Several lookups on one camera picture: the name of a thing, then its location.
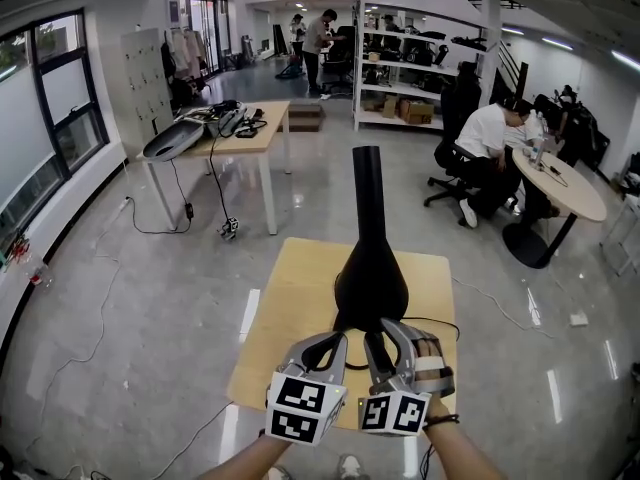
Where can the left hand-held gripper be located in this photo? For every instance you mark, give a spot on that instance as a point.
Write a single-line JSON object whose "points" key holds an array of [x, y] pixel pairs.
{"points": [[300, 408]]}

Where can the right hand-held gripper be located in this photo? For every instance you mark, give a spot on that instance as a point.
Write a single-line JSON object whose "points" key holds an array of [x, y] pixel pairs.
{"points": [[395, 413]]}

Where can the black desk lamp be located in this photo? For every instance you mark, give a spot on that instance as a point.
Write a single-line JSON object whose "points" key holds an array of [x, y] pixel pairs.
{"points": [[372, 278]]}

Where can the person's left forearm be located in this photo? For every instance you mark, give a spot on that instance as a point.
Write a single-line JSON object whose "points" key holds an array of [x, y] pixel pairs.
{"points": [[250, 460]]}

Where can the person's right forearm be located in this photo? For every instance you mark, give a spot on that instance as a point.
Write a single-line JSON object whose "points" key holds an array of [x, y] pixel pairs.
{"points": [[460, 453]]}

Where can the person's right hand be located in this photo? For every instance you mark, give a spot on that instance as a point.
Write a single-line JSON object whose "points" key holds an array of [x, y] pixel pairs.
{"points": [[431, 349]]}

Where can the person's left shoe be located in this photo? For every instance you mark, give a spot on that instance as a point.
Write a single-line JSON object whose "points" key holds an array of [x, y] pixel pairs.
{"points": [[278, 473]]}

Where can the small checkered floor device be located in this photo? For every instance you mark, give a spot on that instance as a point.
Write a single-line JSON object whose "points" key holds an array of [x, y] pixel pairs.
{"points": [[229, 229]]}

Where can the white floor power strip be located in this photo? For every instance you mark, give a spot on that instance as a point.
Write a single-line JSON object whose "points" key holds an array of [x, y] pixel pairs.
{"points": [[578, 319]]}

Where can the black flat device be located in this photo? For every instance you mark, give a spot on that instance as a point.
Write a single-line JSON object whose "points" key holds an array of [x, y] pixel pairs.
{"points": [[245, 133]]}

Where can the rectangular wooden white-legged table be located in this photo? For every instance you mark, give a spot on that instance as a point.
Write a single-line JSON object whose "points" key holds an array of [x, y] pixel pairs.
{"points": [[270, 123]]}

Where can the wooden steps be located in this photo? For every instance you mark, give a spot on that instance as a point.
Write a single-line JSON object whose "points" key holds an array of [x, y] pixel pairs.
{"points": [[306, 117]]}

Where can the round wooden table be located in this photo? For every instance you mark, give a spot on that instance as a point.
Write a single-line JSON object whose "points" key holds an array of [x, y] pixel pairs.
{"points": [[575, 193]]}

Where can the large cardboard box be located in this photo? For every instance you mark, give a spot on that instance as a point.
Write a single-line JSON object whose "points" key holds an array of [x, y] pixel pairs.
{"points": [[417, 112]]}

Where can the black office chair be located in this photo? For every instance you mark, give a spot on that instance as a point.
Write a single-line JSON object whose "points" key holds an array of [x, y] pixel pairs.
{"points": [[340, 53], [452, 118]]}

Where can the small cardboard box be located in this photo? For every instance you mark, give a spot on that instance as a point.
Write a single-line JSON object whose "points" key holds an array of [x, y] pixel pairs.
{"points": [[390, 107]]}

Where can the clear drink bottle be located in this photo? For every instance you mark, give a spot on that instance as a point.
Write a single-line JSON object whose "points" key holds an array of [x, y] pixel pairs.
{"points": [[538, 153]]}

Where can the grey oval shell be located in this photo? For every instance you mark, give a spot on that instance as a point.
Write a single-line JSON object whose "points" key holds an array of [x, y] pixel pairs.
{"points": [[172, 140]]}

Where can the dark floor machine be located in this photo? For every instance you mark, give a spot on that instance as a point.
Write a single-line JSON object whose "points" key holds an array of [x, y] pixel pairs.
{"points": [[290, 68]]}

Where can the white metal shelving unit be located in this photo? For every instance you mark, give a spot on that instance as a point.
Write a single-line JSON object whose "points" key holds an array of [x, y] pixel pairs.
{"points": [[359, 68]]}

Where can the plastic bottle with red label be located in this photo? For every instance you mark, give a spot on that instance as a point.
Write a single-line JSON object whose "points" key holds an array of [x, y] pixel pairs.
{"points": [[40, 275]]}

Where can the black staircase railing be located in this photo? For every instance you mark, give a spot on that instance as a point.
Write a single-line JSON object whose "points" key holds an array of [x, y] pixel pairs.
{"points": [[512, 73]]}

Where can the red items on window sill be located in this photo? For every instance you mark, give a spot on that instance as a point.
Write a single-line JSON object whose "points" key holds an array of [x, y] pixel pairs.
{"points": [[15, 250]]}

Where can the grey locker cabinet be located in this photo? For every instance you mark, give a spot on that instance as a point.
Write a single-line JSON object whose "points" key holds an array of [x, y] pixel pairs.
{"points": [[145, 83]]}

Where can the clothes rack with garments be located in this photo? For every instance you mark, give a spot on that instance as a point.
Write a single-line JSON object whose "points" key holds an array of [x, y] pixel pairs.
{"points": [[185, 58]]}

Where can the glass entrance door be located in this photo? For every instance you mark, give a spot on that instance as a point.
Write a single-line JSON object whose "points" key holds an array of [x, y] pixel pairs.
{"points": [[205, 23]]}

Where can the black framed window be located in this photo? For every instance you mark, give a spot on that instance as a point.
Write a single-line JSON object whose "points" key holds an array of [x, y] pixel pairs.
{"points": [[75, 98]]}

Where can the square wooden pedestal table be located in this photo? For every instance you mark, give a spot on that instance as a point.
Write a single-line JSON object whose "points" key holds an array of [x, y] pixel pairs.
{"points": [[300, 288]]}

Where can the white wall power strip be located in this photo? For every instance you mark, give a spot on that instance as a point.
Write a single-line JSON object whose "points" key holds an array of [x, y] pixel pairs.
{"points": [[126, 203]]}

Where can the wall tube light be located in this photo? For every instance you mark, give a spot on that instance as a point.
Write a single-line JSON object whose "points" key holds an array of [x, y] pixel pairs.
{"points": [[512, 31], [557, 43]]}

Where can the blue wall poster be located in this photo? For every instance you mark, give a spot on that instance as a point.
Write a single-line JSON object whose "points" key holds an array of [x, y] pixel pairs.
{"points": [[173, 12]]}

